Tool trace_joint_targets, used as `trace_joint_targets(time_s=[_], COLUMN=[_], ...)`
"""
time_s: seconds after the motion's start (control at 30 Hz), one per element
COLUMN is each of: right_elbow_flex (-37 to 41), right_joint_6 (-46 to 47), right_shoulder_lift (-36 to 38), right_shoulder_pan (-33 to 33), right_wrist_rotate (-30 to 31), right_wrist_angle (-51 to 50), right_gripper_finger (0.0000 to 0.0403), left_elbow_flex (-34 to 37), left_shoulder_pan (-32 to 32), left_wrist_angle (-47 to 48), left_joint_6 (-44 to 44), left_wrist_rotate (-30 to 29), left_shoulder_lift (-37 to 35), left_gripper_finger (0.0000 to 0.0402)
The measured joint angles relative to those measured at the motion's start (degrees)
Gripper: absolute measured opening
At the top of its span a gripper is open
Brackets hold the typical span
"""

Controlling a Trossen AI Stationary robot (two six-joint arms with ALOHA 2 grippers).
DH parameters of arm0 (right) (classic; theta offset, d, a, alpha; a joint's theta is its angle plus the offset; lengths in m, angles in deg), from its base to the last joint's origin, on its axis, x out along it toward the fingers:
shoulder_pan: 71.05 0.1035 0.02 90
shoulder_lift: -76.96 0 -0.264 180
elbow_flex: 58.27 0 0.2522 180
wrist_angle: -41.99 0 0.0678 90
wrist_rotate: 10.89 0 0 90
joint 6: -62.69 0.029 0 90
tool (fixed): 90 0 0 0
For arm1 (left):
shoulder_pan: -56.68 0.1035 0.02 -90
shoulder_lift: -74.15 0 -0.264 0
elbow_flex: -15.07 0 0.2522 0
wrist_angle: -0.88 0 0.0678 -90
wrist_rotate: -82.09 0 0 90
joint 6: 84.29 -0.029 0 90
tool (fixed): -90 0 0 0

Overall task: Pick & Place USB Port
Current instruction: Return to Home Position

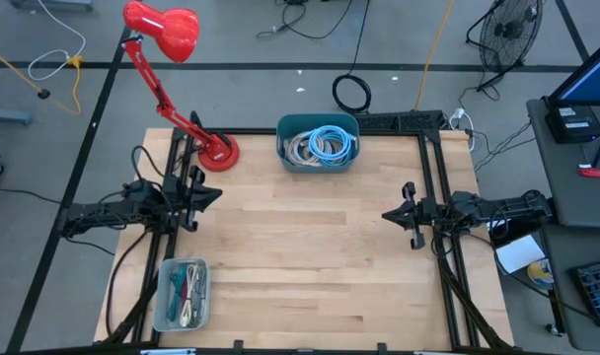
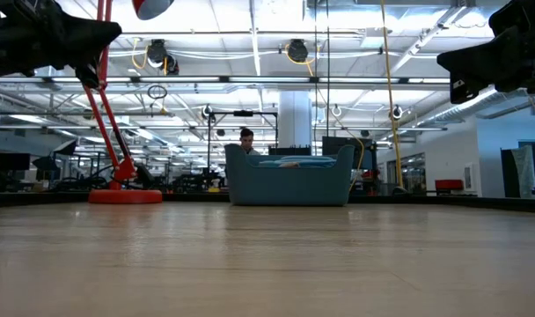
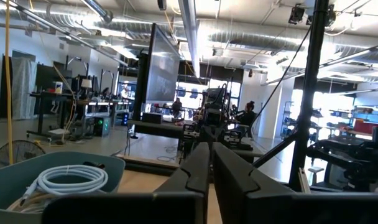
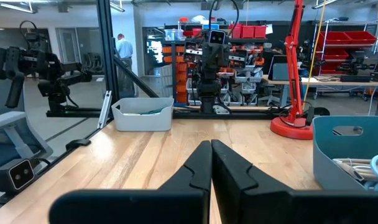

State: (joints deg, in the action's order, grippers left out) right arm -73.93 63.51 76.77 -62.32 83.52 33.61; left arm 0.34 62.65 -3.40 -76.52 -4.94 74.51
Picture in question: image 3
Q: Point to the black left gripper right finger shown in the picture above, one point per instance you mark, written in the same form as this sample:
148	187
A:
235	180

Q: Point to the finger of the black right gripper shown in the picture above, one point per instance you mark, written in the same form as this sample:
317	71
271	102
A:
217	133
206	133

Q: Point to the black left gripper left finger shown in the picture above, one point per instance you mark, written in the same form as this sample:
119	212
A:
195	177

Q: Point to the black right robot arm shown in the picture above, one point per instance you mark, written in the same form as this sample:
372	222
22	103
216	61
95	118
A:
218	99

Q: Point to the person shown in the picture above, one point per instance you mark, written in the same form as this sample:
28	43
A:
246	116
177	107

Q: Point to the grey desk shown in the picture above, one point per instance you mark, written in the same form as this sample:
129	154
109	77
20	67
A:
158	127

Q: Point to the black computer monitor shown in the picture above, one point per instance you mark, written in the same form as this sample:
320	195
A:
162	71

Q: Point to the black computer tower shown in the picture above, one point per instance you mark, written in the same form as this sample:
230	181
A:
102	127

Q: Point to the black equipment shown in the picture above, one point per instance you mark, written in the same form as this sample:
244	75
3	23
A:
347	155

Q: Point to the red cabinet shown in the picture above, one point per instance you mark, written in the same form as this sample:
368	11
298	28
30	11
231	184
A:
369	127

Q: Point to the black desk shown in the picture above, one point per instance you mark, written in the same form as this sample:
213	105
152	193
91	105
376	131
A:
52	95

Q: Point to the black floor fan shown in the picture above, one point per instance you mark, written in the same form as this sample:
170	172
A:
21	152

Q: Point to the teal plastic bin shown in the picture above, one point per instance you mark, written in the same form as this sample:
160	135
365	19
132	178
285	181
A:
8	183

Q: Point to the grey covered rack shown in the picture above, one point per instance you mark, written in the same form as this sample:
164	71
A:
24	87

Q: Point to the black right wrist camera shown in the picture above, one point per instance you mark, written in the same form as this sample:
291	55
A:
212	117

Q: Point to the black aluminium rig frame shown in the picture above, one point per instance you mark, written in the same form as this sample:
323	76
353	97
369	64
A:
310	93

